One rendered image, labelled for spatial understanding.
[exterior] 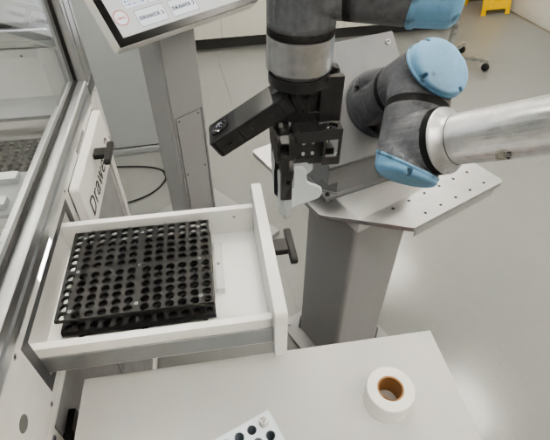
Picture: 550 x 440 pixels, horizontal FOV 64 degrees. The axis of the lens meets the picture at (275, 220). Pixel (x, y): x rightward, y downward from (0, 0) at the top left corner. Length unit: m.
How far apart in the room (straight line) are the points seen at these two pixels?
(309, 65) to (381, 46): 0.62
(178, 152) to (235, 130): 1.16
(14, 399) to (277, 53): 0.50
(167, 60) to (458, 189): 0.97
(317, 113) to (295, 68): 0.08
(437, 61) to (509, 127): 0.21
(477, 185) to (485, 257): 0.98
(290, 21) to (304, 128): 0.13
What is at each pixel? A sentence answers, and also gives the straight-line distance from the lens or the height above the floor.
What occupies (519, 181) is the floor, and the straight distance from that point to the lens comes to 2.63.
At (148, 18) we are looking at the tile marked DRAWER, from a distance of 1.37.
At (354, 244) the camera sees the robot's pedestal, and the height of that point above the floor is 0.62.
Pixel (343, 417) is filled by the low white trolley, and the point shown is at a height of 0.76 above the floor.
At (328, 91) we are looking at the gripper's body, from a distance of 0.54.
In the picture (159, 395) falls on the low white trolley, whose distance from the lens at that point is 0.75.
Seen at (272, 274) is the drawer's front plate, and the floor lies 0.93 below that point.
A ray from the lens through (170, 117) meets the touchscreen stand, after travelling 1.62.
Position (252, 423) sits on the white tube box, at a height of 0.80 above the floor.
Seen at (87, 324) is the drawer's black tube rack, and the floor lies 0.87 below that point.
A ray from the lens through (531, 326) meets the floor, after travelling 1.95.
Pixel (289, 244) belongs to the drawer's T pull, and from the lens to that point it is 0.70.
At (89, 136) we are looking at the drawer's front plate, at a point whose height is 0.93.
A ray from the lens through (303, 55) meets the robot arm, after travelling 0.49.
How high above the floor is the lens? 1.42
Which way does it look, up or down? 43 degrees down
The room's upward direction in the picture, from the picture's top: straight up
